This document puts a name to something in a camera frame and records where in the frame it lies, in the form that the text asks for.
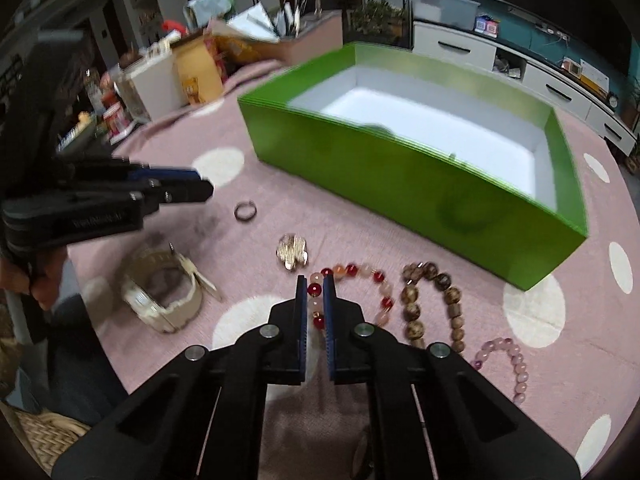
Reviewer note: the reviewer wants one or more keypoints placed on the pink desk organiser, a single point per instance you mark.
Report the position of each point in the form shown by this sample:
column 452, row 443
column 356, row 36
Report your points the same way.
column 320, row 35

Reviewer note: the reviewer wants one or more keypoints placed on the pale green bag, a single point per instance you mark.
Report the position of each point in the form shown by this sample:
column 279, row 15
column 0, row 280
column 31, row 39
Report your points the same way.
column 210, row 10

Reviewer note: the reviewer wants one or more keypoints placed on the white carton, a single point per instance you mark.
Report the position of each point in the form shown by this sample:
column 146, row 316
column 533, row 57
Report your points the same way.
column 155, row 85

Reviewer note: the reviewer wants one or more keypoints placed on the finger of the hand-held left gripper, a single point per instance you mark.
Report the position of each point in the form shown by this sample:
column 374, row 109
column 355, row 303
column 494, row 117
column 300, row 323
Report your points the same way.
column 170, row 174
column 185, row 194

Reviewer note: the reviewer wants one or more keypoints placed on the wicker chair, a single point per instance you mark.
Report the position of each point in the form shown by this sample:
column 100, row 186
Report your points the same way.
column 35, row 430

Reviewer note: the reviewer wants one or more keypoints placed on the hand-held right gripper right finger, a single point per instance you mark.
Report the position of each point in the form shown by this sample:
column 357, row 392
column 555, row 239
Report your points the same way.
column 327, row 310

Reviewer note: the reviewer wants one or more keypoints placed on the cream wristwatch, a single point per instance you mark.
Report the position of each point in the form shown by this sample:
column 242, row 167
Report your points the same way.
column 177, row 310

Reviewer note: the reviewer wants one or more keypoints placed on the white tv cabinet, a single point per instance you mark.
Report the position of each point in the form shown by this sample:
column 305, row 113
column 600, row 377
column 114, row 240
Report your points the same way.
column 450, row 50

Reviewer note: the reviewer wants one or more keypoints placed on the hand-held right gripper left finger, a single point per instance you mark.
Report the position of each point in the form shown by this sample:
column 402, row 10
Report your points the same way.
column 301, row 310

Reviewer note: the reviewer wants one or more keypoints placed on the small potted plant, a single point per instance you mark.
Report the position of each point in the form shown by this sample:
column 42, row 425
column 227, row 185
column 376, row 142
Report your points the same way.
column 631, row 105

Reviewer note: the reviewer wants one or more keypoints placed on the large potted plant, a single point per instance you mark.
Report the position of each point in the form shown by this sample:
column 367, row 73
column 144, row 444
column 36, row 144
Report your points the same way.
column 375, row 15

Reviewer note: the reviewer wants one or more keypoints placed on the gold flower brooch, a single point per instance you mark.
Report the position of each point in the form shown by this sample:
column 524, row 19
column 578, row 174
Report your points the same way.
column 292, row 252

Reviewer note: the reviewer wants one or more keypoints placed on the green cardboard box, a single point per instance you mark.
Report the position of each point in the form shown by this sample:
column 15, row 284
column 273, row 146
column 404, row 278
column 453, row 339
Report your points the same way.
column 400, row 185

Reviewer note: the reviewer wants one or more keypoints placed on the person's left hand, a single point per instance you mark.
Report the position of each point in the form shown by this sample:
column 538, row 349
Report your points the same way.
column 47, row 280

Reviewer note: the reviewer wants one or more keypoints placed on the clear plastic storage bin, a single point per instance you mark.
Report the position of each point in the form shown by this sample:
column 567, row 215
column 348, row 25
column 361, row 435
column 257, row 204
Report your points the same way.
column 445, row 10

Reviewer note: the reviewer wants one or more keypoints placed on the white paper sheets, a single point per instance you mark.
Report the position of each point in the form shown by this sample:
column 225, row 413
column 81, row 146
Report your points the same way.
column 255, row 22

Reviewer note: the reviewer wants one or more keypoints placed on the small alarm clock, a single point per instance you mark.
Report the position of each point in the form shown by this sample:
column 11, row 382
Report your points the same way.
column 613, row 100

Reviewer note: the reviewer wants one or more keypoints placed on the white power strip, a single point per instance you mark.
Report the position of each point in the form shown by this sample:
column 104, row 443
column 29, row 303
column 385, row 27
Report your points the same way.
column 556, row 33

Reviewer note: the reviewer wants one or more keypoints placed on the desk calendar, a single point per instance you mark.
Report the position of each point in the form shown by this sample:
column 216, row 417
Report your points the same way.
column 592, row 76

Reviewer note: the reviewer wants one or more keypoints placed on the colourful small box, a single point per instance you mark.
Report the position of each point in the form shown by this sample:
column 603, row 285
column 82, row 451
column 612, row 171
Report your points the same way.
column 487, row 25

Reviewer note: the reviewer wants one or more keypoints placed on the yellow bear bottle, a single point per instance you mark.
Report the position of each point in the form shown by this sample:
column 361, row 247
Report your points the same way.
column 197, row 75

